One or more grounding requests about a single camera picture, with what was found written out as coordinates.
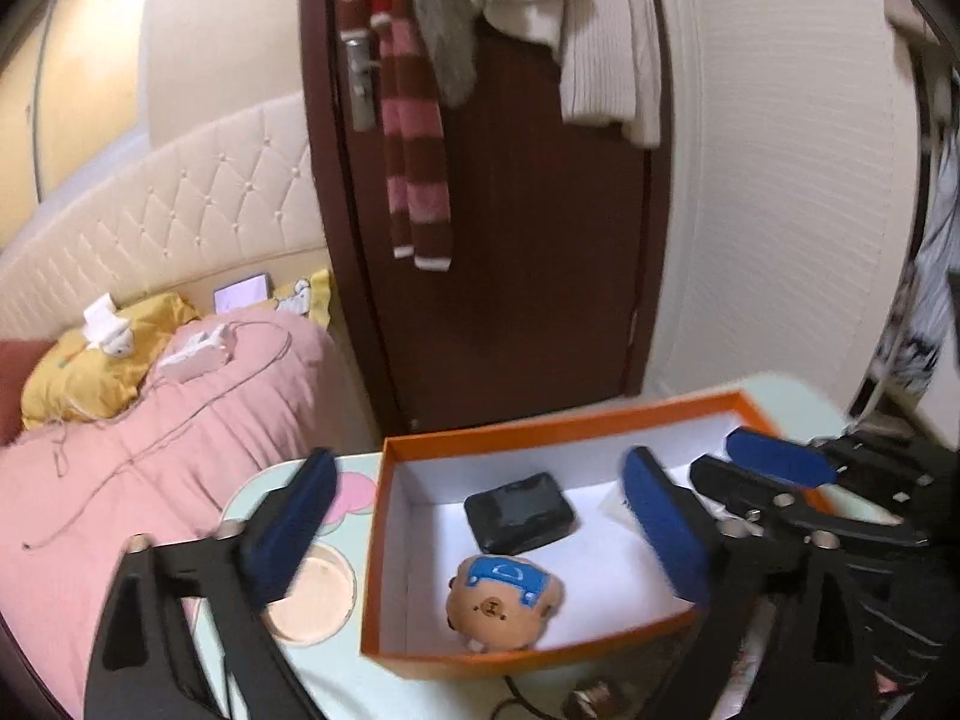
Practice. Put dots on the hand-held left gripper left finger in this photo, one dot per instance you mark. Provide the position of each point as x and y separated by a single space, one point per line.
289 532

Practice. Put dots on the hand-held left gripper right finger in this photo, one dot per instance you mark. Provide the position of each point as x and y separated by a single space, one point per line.
664 525

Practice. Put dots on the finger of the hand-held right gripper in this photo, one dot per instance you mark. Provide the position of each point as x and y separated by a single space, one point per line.
780 457
750 499

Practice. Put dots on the orange cardboard box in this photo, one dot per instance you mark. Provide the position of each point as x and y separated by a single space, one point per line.
420 525

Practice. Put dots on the black charger block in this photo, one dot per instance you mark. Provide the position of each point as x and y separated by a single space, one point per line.
517 514

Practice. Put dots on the pink blanket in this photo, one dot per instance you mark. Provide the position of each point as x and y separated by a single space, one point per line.
150 465

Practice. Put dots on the glass perfume bottle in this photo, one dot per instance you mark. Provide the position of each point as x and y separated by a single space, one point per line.
592 701

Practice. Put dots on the black white patterned cloth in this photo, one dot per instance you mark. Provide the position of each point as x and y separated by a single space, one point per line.
930 300

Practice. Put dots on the yellow cartoon cloth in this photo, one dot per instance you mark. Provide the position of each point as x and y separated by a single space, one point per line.
319 292

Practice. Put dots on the smartphone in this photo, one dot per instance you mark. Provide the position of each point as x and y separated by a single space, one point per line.
241 292

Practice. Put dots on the yellow pillow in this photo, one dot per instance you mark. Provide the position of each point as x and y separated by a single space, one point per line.
75 382

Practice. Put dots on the dark brown door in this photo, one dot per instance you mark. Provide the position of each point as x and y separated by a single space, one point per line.
525 277

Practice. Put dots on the red pillow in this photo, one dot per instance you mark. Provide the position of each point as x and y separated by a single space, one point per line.
22 390

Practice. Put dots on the cream tufted headboard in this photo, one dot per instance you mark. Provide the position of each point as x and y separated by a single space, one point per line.
187 217

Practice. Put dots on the pink brown striped scarf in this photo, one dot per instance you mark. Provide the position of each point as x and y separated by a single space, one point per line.
420 187

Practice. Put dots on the white knit sweater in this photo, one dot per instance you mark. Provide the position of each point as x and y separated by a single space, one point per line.
600 37

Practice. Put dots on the white wardrobe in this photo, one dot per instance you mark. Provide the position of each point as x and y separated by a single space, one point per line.
75 90

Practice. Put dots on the grey fur garment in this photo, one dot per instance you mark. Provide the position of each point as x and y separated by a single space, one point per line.
446 37

